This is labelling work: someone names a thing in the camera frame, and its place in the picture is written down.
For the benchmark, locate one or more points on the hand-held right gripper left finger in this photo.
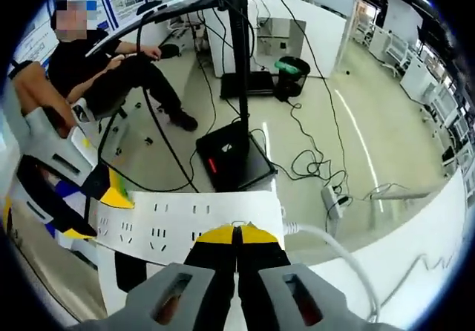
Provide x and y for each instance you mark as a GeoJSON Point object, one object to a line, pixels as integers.
{"type": "Point", "coordinates": [185, 290]}

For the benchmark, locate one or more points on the white swivel chair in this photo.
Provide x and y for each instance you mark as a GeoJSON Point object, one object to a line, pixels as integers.
{"type": "Point", "coordinates": [111, 117]}

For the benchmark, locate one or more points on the white floor socket strip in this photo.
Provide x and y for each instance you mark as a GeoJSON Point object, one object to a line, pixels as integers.
{"type": "Point", "coordinates": [332, 201]}

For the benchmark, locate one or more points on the black floor case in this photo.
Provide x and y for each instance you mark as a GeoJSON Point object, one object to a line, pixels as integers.
{"type": "Point", "coordinates": [259, 84]}

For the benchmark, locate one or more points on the black trash bin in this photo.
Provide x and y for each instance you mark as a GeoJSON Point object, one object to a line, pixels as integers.
{"type": "Point", "coordinates": [289, 86]}

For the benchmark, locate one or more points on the white table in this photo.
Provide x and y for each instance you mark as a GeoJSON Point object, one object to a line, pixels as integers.
{"type": "Point", "coordinates": [408, 234]}

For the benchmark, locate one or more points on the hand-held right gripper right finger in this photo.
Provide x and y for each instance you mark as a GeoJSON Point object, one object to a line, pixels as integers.
{"type": "Point", "coordinates": [267, 290]}

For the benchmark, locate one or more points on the row of white office chairs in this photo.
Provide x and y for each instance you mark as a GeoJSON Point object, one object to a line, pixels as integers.
{"type": "Point", "coordinates": [399, 47]}

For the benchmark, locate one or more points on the black side mounting bracket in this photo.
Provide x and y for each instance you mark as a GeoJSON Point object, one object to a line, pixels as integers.
{"type": "Point", "coordinates": [130, 271]}

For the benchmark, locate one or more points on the white reception counter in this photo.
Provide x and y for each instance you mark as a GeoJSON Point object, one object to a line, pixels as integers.
{"type": "Point", "coordinates": [319, 38]}

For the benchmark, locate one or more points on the white power strip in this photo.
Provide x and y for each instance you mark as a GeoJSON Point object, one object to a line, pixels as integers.
{"type": "Point", "coordinates": [174, 212]}

